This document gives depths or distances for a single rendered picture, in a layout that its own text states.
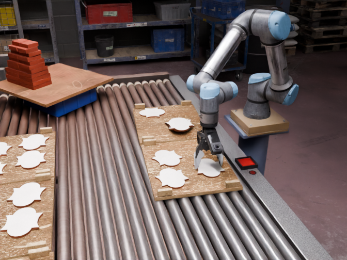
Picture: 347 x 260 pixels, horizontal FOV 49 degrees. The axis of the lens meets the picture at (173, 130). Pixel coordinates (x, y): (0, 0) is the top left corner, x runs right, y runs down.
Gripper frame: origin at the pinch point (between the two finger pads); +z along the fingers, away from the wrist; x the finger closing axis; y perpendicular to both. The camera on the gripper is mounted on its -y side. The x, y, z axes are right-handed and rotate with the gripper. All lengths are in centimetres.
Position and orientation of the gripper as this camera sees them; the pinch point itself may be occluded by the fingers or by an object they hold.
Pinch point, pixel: (208, 167)
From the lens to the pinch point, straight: 160.0
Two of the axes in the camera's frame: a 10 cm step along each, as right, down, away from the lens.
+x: -9.8, 0.9, -1.8
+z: 0.1, 9.2, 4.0
